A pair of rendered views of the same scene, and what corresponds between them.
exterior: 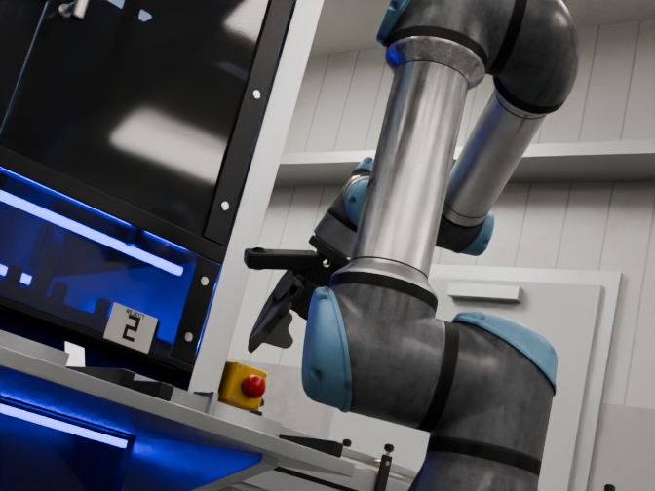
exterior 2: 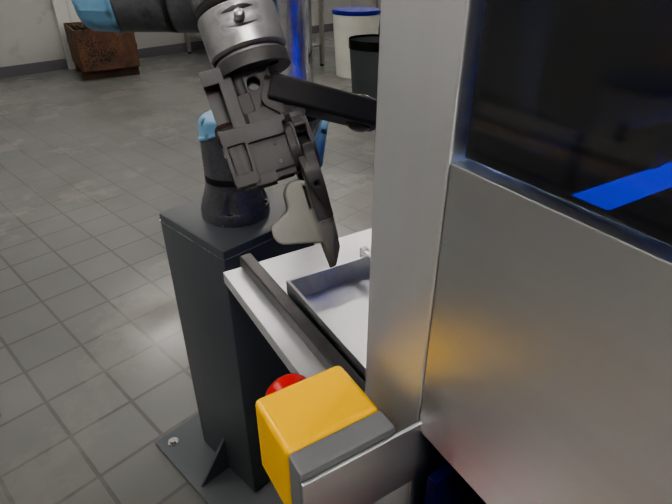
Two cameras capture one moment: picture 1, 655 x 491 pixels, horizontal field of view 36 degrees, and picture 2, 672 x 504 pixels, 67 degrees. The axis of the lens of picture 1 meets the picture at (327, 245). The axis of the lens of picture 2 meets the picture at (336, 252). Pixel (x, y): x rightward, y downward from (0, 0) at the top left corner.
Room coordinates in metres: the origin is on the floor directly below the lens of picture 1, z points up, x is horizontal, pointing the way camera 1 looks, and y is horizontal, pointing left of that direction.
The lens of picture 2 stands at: (2.04, 0.13, 1.30)
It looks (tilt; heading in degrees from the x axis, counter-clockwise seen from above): 31 degrees down; 186
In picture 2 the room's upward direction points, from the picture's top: straight up
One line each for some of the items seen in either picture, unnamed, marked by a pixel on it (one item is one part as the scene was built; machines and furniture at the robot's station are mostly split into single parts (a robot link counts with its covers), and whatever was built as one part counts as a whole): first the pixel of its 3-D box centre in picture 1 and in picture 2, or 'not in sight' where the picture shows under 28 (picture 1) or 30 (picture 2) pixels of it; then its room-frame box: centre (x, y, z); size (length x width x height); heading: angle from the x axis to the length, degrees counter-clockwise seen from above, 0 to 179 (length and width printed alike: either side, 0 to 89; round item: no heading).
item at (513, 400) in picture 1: (489, 386); (231, 140); (1.04, -0.20, 0.96); 0.13 x 0.12 x 0.14; 94
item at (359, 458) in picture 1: (297, 458); not in sight; (2.09, -0.05, 0.92); 0.69 x 0.15 x 0.16; 128
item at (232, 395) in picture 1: (237, 386); (322, 445); (1.80, 0.09, 0.99); 0.08 x 0.07 x 0.07; 38
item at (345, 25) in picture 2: not in sight; (355, 42); (-4.23, -0.35, 0.35); 0.55 x 0.55 x 0.71
